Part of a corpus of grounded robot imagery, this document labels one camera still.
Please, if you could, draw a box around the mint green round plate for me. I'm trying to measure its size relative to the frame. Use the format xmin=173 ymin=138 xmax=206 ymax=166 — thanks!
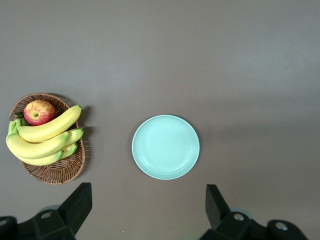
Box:
xmin=131 ymin=114 xmax=201 ymax=181

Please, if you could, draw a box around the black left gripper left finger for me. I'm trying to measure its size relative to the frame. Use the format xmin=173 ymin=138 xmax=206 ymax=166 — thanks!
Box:
xmin=0 ymin=182 xmax=93 ymax=240

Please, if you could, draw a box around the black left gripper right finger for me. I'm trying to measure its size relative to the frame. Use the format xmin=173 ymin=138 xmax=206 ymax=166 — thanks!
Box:
xmin=199 ymin=184 xmax=308 ymax=240

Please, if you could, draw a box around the brown wicker basket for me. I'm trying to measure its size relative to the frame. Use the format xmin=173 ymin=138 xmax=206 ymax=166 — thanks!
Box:
xmin=9 ymin=92 xmax=86 ymax=185

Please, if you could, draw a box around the yellow banana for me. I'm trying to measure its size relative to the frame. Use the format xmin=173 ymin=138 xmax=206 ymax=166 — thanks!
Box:
xmin=67 ymin=127 xmax=85 ymax=146
xmin=16 ymin=104 xmax=83 ymax=143
xmin=61 ymin=142 xmax=79 ymax=159
xmin=14 ymin=149 xmax=65 ymax=166
xmin=5 ymin=119 xmax=71 ymax=160

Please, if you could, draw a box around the red yellow apple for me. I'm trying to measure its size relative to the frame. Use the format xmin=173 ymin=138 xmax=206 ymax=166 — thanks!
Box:
xmin=14 ymin=99 xmax=57 ymax=127

